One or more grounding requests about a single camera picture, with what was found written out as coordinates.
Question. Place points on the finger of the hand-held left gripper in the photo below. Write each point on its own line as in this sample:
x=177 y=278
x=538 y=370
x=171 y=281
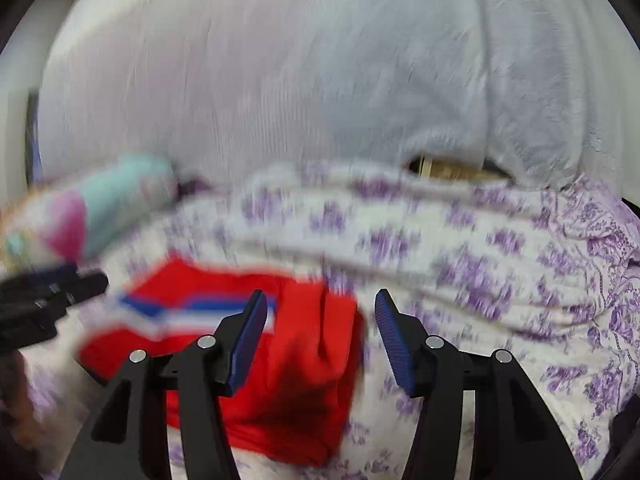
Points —
x=52 y=272
x=82 y=287

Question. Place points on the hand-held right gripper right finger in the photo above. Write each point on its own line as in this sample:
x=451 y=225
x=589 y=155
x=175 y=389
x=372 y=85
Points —
x=395 y=345

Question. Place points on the white lace curtain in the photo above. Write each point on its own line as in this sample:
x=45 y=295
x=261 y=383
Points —
x=250 y=85

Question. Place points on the red pants with striped band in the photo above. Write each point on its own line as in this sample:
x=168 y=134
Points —
x=300 y=360

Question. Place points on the folded floral quilt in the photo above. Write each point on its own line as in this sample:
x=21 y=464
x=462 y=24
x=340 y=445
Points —
x=115 y=195

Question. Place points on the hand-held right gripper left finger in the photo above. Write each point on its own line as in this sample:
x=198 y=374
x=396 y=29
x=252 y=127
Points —
x=249 y=340

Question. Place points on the wooden bed frame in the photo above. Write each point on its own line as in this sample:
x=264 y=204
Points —
x=450 y=169

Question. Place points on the purple floral bed sheet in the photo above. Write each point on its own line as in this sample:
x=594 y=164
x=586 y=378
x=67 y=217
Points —
x=450 y=270

